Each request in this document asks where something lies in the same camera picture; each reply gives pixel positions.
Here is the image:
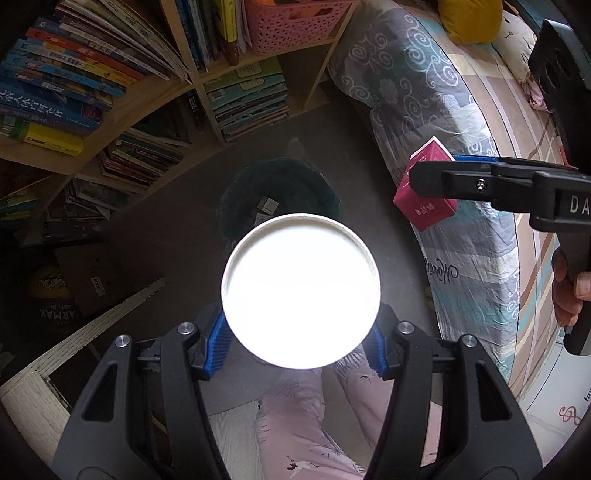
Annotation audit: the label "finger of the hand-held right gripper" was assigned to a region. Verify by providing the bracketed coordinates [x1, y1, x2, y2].
[410, 161, 537, 214]
[450, 155, 579, 172]

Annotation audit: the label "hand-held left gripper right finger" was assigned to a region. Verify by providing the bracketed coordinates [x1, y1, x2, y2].
[364, 305, 544, 480]

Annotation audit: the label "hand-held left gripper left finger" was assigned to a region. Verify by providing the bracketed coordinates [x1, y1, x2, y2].
[52, 305, 232, 480]

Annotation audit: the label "pink cardboard carton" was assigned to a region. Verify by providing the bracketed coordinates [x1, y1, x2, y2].
[393, 137, 458, 232]

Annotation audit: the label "dark round waste bin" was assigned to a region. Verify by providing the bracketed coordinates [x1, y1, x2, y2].
[219, 158, 340, 261]

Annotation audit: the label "person's right hand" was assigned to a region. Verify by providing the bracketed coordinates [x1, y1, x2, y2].
[551, 248, 591, 328]

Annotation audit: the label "bed with patterned quilt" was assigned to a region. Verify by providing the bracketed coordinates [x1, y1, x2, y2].
[327, 0, 591, 462]

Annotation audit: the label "white ribbed cloth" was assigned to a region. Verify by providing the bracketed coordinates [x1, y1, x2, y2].
[207, 400, 267, 480]

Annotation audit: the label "pink printed pajama pants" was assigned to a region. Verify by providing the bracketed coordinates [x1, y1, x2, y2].
[255, 348, 445, 480]

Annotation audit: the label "white printed pillow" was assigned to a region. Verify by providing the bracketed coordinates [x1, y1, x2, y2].
[491, 9, 555, 112]

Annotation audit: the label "yellow pillow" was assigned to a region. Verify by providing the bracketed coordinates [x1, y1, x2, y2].
[437, 0, 504, 45]

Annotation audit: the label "brown cardboard box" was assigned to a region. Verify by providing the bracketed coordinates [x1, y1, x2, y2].
[54, 244, 126, 318]

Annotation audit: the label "dark basketball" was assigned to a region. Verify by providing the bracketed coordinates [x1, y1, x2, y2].
[22, 265, 85, 341]

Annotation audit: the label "pale wooden desk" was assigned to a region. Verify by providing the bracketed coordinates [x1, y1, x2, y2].
[0, 276, 168, 446]

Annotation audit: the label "pile of grey papers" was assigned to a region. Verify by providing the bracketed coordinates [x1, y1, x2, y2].
[45, 179, 131, 223]

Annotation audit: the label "stack of thin magazines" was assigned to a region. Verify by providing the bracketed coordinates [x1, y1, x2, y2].
[98, 129, 186, 188]

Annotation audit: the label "pink plastic basket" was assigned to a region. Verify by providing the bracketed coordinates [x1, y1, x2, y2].
[243, 0, 359, 56]

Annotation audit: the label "stack of teal booklets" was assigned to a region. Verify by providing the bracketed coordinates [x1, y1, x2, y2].
[203, 58, 291, 142]

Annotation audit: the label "wooden bookshelf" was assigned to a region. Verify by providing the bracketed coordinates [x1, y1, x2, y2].
[0, 0, 362, 247]

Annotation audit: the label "row of upright books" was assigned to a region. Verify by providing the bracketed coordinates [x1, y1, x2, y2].
[159, 0, 253, 71]

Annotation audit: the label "stack of colourful books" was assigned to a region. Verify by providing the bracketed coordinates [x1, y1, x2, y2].
[0, 0, 191, 158]

